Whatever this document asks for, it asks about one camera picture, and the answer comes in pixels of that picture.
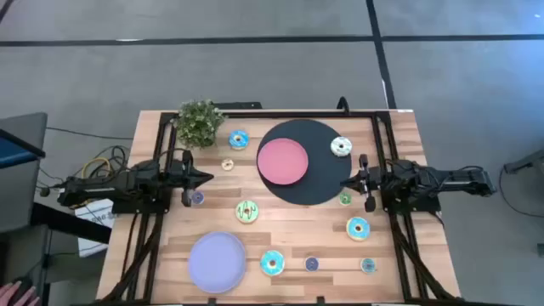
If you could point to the small green donut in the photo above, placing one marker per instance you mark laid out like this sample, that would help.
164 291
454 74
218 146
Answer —
341 199

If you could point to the lavender plate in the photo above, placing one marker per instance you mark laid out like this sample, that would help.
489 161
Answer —
217 262

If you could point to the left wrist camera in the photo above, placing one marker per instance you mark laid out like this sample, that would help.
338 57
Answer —
176 176

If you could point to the black desk beam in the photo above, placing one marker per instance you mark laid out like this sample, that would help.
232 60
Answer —
64 221

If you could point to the person's hand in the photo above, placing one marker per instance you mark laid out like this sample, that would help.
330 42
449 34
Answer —
17 297

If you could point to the white printed paper sheet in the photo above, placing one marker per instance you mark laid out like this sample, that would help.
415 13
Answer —
95 217

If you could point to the small cream donut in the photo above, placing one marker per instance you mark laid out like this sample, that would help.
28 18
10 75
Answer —
224 165

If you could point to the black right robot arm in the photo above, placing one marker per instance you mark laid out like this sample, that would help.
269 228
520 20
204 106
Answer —
446 178

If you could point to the small teal donut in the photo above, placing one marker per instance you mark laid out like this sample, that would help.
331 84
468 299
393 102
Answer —
364 266

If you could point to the black aluminium table frame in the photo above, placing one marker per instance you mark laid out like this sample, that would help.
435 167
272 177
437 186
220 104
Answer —
255 115

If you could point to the grey side desk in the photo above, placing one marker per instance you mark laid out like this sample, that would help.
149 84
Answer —
21 200

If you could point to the white sprinkled donut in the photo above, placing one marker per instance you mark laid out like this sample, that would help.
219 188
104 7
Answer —
336 149

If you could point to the black round mat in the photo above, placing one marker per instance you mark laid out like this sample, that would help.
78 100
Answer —
323 178

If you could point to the black computer mouse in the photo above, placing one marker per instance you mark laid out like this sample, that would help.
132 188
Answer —
23 282

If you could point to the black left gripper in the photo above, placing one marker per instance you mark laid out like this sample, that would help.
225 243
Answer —
189 178

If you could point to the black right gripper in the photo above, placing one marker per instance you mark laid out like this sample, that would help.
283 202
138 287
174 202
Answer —
365 183

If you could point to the green chocolate-drizzled donut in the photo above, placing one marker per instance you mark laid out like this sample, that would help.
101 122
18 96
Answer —
242 214

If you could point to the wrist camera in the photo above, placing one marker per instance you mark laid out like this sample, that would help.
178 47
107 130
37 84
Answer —
376 178
176 176

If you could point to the small purple donut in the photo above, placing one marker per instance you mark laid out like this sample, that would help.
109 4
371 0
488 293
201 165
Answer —
199 199

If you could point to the pink plate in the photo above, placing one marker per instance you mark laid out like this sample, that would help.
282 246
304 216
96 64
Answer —
282 161

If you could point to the grey furniture leg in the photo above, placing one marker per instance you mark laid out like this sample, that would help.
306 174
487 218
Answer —
527 161

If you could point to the turquoise frosted donut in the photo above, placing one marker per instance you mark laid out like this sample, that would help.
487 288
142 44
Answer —
265 263

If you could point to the blue frosted donut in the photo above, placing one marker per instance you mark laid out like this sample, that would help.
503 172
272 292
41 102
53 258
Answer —
233 140
350 229

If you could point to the small navy donut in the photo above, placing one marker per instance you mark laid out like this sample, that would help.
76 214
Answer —
307 264

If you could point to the potted green plant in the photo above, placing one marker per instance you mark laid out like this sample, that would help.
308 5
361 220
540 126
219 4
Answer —
199 123

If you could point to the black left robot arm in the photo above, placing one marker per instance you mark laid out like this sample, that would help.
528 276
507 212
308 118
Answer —
127 187

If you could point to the black bar device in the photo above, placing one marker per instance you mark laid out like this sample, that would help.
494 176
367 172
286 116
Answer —
238 105

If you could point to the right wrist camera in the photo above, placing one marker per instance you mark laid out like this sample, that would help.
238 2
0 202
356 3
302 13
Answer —
376 178

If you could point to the laptop with blue screen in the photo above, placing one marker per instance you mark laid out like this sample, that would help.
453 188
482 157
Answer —
17 151

